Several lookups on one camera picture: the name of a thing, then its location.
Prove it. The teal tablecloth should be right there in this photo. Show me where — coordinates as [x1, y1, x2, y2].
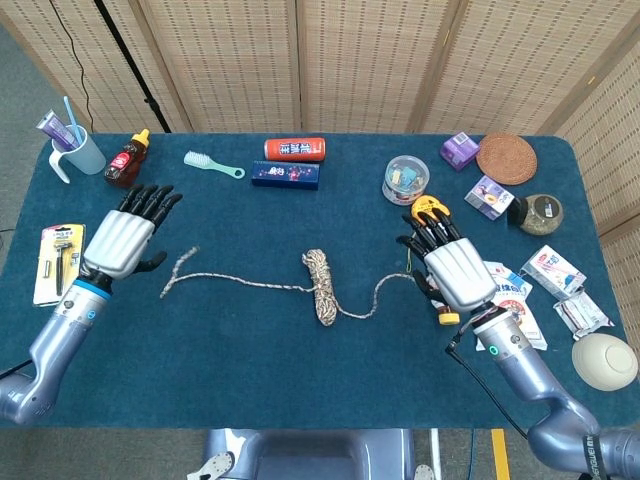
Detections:
[0, 132, 629, 431]

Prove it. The clear jar of clips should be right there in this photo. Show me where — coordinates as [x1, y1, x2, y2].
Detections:
[381, 154, 431, 205]

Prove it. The yellow tape measure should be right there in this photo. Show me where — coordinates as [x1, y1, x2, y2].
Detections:
[407, 194, 451, 274]

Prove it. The small white foil packet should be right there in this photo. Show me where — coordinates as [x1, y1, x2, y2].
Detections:
[552, 288, 615, 341]

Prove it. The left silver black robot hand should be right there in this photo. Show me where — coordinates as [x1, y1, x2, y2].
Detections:
[79, 183, 184, 280]

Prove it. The beige braided rope bundle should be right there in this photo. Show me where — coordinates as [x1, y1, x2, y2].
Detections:
[159, 244, 421, 327]

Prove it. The orange drink can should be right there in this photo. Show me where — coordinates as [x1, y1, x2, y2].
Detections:
[263, 137, 327, 162]

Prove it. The navy blue rectangular box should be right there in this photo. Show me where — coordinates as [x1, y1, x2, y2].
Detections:
[250, 160, 321, 191]

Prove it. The plain purple carton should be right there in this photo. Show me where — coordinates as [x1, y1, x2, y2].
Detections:
[439, 131, 481, 172]

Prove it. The light blue plastic cup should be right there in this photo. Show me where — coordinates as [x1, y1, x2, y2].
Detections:
[48, 124, 107, 185]

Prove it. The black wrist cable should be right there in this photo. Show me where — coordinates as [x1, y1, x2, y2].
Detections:
[444, 342, 531, 441]

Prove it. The mint green brush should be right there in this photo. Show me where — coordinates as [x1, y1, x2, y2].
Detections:
[183, 150, 247, 180]

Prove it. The white blue carton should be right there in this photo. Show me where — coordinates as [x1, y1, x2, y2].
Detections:
[519, 244, 588, 301]

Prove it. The light blue toothbrush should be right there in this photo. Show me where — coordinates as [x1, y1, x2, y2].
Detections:
[62, 95, 84, 146]

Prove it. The black stand pole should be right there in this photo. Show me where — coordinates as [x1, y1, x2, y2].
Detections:
[94, 0, 173, 134]

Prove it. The thin black hanging cable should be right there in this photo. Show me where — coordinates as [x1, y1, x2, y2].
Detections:
[48, 0, 96, 132]

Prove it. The white pouch red print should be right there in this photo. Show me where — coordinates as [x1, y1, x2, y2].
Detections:
[474, 260, 549, 351]

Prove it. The round woven rattan coaster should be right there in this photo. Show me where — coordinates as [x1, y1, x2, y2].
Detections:
[475, 132, 538, 186]

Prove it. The grey robot torso base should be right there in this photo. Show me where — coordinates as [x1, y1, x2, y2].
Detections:
[187, 428, 436, 480]

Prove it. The purple carton with photo print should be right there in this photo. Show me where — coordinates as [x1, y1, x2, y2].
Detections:
[463, 175, 516, 221]

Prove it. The beige upturned bowl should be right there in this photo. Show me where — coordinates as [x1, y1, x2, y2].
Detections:
[571, 332, 640, 392]

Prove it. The amber bear syrup bottle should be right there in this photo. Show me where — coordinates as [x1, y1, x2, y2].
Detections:
[103, 128, 151, 190]

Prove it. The glass jar black lid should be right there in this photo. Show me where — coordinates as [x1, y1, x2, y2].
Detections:
[506, 194, 565, 236]

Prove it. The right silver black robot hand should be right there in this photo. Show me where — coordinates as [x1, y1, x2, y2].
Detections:
[396, 208, 494, 315]

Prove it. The razor blister pack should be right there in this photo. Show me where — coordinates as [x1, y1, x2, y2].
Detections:
[32, 223, 87, 307]

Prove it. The purple toothpaste tube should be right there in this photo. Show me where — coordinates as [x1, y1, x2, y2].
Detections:
[37, 111, 76, 151]

